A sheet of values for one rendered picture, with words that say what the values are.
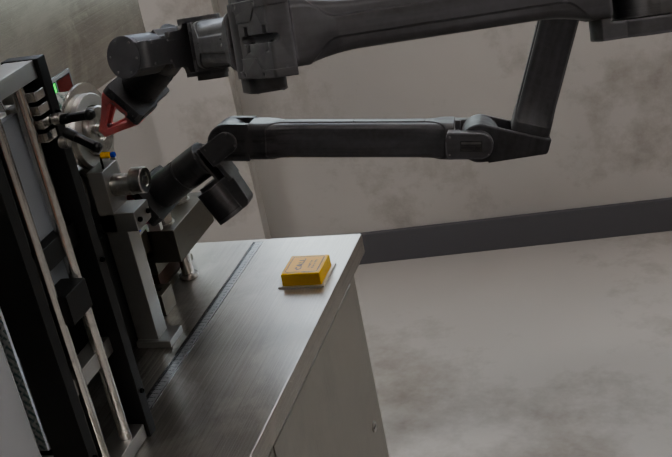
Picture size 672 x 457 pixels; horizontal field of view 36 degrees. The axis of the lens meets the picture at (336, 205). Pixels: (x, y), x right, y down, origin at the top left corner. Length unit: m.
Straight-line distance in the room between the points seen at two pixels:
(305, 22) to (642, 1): 0.32
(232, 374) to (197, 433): 0.14
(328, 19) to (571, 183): 2.78
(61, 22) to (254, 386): 1.00
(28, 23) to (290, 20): 1.21
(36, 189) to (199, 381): 0.42
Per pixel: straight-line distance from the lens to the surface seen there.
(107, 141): 1.62
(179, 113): 3.64
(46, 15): 2.18
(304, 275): 1.74
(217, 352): 1.62
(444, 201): 3.72
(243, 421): 1.45
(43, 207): 1.31
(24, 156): 1.29
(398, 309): 3.49
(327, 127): 1.56
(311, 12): 0.97
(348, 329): 1.89
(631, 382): 3.01
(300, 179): 3.73
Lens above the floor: 1.69
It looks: 23 degrees down
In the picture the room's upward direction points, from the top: 11 degrees counter-clockwise
